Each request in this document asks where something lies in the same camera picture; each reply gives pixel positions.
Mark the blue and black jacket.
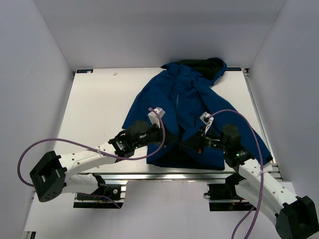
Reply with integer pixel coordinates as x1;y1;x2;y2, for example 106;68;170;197
123;58;272;170

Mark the right blue table label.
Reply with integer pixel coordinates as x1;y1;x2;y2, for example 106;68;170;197
226;67;242;71

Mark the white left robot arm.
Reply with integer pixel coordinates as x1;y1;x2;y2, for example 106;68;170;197
30;108;172;202

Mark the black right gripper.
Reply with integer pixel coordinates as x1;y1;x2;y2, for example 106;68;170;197
181;125;229;153

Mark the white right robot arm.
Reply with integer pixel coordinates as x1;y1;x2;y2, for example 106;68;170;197
188;124;319;239

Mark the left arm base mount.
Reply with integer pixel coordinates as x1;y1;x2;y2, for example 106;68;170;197
73;173;126;209

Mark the left blue table label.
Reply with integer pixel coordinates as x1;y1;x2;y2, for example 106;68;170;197
76;69;93;74

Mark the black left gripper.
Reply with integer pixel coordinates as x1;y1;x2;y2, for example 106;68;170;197
133;120;178;149

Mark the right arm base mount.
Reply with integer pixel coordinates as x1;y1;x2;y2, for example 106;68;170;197
203;184;253;212

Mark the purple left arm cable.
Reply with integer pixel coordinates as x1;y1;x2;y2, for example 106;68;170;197
17;107;166;209

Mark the blue table label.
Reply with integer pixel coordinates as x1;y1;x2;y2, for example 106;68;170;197
226;67;242;71
76;69;93;74

